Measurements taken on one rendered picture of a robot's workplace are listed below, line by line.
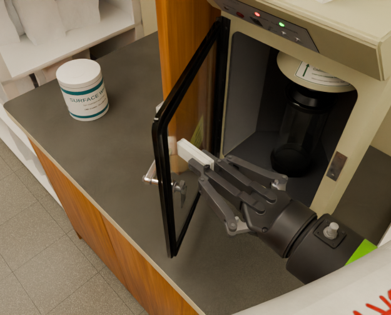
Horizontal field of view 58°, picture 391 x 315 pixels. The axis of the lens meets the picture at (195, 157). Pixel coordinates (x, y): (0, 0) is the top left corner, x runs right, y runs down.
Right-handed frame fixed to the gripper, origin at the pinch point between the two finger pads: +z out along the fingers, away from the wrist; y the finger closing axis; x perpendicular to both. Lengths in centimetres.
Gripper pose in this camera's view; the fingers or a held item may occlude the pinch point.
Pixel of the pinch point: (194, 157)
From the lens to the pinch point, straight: 56.0
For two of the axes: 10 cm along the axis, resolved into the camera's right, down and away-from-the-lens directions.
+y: -7.1, 5.3, -4.7
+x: 0.0, 6.6, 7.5
